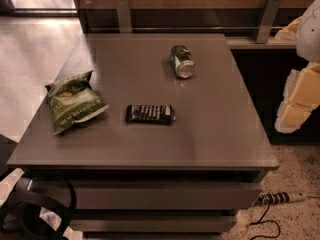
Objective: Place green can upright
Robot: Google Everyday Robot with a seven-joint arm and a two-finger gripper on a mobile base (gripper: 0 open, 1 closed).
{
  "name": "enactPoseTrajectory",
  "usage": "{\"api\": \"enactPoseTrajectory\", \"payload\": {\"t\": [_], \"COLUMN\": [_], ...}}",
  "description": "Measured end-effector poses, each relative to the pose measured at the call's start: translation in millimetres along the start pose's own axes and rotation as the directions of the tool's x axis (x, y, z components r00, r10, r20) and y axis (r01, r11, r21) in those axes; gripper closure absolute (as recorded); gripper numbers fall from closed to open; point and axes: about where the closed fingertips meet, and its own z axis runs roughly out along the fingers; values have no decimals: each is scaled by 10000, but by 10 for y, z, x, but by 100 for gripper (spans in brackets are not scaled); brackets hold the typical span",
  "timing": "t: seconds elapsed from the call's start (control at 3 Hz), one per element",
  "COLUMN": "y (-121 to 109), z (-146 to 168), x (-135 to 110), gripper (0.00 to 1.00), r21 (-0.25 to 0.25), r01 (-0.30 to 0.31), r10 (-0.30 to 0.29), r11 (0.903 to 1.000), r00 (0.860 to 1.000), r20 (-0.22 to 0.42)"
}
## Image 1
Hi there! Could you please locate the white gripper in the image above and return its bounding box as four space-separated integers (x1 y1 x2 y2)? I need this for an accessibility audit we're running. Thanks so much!
275 0 320 134

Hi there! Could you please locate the green soda can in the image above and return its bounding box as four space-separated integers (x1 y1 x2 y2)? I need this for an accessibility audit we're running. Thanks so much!
169 44 195 79

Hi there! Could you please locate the black candy bar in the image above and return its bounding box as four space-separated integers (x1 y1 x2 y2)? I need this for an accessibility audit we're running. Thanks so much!
125 105 175 125

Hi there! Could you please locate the grey drawer cabinet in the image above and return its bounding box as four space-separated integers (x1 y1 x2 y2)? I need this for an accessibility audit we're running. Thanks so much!
9 34 278 240

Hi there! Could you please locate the green chip bag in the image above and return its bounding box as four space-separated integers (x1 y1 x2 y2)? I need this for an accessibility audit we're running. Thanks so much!
45 71 109 135

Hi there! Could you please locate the black chair base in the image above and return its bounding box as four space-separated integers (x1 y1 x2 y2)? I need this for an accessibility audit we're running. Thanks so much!
0 171 77 240

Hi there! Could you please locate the right metal bracket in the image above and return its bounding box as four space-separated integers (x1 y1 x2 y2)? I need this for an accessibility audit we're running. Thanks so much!
255 0 282 43

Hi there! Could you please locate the metal bracket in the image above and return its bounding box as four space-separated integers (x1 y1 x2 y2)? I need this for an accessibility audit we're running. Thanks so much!
255 0 282 43
116 0 132 33

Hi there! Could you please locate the black power cable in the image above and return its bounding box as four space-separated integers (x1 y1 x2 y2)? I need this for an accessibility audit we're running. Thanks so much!
248 202 282 240

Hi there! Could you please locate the left metal bracket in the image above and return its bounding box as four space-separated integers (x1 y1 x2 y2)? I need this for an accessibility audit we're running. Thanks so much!
116 0 132 33

